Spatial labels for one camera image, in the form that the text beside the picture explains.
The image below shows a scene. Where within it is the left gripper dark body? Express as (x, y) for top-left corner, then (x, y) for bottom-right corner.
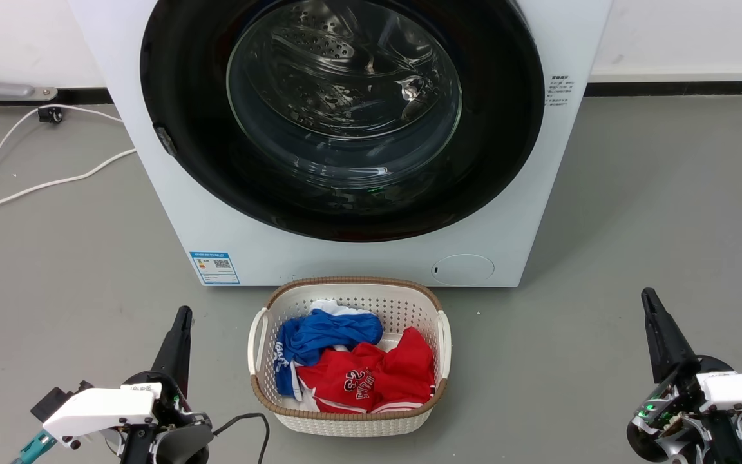
(120, 371), (214, 464)

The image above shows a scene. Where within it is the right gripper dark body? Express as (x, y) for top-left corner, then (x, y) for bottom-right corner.
(627, 358), (742, 464)

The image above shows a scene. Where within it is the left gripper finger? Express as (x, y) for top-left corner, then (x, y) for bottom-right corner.
(152, 307), (186, 381)
(170, 307), (193, 395)

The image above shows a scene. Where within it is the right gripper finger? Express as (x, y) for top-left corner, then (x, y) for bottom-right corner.
(643, 289), (676, 385)
(647, 288), (699, 381)

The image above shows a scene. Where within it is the black round washer door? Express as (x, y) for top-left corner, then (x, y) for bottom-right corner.
(140, 0), (546, 243)

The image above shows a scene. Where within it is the white front-load washing machine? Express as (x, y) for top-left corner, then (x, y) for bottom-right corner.
(67, 0), (613, 289)

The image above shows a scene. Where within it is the blue energy label sticker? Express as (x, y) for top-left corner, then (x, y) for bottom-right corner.
(189, 251), (241, 285)

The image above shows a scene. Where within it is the blue garment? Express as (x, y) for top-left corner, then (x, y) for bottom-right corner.
(274, 309), (384, 398)

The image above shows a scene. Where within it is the white garment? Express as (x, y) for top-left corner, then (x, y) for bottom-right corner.
(310, 298), (372, 318)

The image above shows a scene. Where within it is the white woven-rim laundry basket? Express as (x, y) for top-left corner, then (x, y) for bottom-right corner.
(247, 276), (452, 438)

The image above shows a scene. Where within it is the round white filter cover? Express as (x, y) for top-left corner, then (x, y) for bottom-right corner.
(431, 254), (495, 287)

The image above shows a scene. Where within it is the red sports jersey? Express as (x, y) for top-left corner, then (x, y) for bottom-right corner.
(296, 327), (437, 414)

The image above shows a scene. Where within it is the small printed text sticker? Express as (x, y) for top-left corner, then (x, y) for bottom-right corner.
(545, 74), (576, 115)

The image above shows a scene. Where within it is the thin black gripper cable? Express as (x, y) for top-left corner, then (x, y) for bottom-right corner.
(213, 412), (271, 464)

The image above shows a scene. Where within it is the teal cable plug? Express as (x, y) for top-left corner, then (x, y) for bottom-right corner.
(10, 430), (57, 464)

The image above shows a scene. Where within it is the grey metal floor bracket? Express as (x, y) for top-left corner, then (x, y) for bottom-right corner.
(0, 55), (58, 104)

